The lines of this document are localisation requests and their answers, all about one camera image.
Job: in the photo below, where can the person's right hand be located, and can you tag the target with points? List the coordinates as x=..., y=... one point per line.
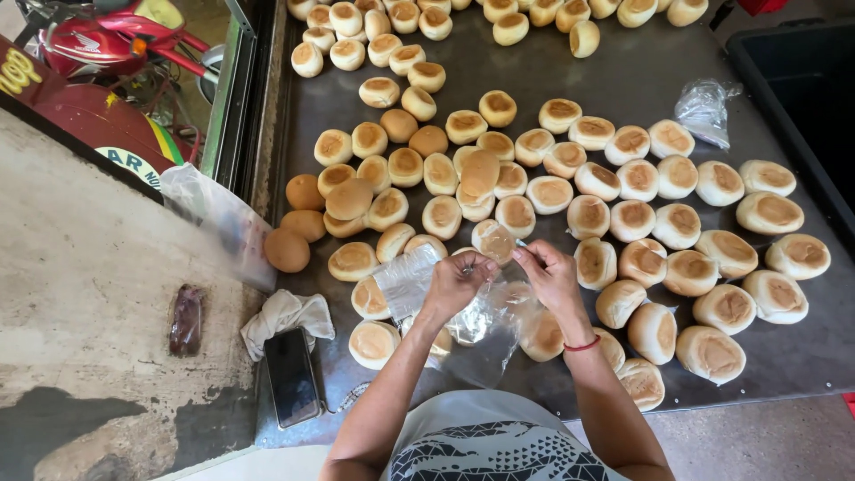
x=556, y=277

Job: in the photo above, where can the person's left hand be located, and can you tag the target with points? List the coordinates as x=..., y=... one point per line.
x=451, y=287

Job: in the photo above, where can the clear plastic bag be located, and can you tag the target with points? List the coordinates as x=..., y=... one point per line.
x=703, y=110
x=481, y=334

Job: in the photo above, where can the spread of bread rolls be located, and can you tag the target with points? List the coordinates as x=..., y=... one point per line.
x=668, y=220

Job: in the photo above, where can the person's white patterned shirt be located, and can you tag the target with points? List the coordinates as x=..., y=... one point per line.
x=487, y=441

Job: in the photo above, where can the white cloth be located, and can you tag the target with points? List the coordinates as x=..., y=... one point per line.
x=284, y=317

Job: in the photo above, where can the black smartphone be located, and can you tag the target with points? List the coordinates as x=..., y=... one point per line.
x=292, y=377

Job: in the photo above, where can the crumpled clear plastic bag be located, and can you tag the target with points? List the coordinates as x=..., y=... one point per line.
x=703, y=110

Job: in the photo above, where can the stack of clear plastic bags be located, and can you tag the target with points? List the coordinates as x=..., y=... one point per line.
x=220, y=214

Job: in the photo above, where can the brown wrapped packet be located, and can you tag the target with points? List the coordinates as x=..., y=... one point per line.
x=186, y=320

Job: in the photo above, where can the black plastic crate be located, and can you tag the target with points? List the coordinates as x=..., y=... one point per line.
x=801, y=100

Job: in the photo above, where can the red plastic object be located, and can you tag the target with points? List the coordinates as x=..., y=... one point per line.
x=761, y=5

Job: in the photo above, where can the red painted sign board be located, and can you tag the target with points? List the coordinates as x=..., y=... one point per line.
x=100, y=123

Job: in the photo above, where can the red motorcycle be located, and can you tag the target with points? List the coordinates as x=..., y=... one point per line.
x=100, y=40

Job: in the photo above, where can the metal window frame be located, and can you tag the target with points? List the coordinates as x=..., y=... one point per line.
x=237, y=100

